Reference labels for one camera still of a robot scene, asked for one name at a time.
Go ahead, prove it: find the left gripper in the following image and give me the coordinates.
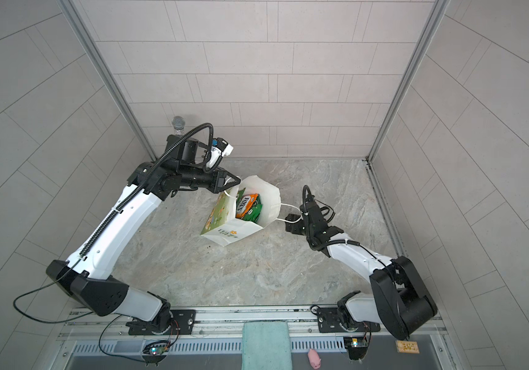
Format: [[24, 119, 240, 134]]
[[177, 165, 242, 194]]

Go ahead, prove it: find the white paper bag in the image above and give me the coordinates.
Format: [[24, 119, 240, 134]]
[[201, 176, 285, 246]]

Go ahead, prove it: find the orange Fox's fruits candy bag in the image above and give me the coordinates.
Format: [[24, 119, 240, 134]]
[[235, 194, 259, 219]]

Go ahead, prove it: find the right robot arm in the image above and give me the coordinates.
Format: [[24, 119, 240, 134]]
[[285, 201, 438, 340]]

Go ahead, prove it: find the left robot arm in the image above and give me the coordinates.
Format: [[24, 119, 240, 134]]
[[47, 162, 241, 335]]

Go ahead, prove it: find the glitter bottle grey cap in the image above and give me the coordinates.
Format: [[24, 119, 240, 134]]
[[171, 116, 186, 137]]

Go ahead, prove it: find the teal cloth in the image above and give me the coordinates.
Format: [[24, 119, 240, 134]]
[[241, 322, 293, 370]]

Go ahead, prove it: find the right circuit board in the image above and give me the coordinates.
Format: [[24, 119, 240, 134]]
[[343, 336, 369, 361]]

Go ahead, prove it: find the circuit board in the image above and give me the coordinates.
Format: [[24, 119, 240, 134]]
[[343, 336, 369, 361], [142, 340, 170, 366]]

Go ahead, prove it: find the pink pig toy front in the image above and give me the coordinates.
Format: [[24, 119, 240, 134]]
[[307, 348, 322, 370]]

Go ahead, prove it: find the left circuit board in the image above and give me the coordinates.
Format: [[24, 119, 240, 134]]
[[142, 340, 170, 366]]

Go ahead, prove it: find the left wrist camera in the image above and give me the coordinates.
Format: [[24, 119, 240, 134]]
[[210, 137, 234, 160]]

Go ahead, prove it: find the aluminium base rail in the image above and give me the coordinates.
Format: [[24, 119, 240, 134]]
[[55, 302, 448, 343]]

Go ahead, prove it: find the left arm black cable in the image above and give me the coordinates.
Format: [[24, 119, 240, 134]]
[[12, 272, 94, 325]]

